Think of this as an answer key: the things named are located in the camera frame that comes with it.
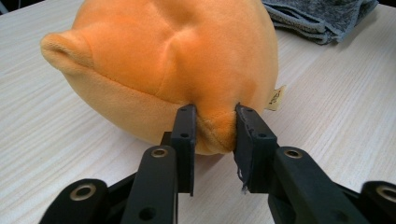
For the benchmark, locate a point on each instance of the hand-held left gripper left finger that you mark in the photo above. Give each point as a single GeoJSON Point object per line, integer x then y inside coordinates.
{"type": "Point", "coordinates": [183, 155]}

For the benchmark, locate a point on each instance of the orange plush toy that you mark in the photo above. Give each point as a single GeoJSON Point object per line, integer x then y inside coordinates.
{"type": "Point", "coordinates": [162, 62]}

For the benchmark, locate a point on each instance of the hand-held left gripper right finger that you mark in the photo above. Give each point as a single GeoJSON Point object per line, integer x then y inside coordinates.
{"type": "Point", "coordinates": [258, 161]}

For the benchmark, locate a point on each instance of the grey cloth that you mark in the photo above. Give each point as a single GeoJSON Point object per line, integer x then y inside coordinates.
{"type": "Point", "coordinates": [320, 18]}

